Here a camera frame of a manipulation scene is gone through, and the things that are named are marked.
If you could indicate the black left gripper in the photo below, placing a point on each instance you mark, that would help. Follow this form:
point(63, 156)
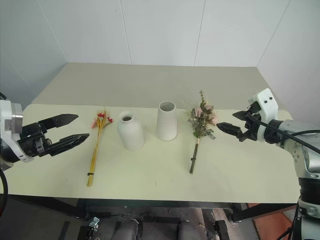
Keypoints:
point(35, 143)

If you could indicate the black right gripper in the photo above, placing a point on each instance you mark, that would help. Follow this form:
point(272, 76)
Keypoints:
point(251, 132)

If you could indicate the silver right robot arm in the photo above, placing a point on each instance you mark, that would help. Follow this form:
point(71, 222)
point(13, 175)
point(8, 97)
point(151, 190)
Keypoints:
point(308, 157)

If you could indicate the white bottle-shaped vase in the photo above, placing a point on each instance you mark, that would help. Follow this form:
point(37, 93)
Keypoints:
point(130, 132)

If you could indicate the white conical vase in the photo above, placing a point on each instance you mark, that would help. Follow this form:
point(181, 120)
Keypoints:
point(167, 125)

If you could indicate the pink flower bouquet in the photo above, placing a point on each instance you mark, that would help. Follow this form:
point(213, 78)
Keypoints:
point(202, 120)

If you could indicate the yellow dried flower bundle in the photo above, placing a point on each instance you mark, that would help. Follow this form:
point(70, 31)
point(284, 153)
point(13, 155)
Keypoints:
point(96, 147)

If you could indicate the orange floor mat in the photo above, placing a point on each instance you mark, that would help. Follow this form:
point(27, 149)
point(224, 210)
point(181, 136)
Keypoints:
point(271, 222)

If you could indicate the dark grey rounded shape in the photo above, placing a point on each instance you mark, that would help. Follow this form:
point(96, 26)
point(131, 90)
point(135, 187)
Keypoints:
point(128, 231)

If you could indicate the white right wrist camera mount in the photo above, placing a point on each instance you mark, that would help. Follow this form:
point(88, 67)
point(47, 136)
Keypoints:
point(267, 103)

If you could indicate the black metal table frame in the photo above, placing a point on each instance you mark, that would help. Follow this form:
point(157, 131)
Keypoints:
point(155, 203)

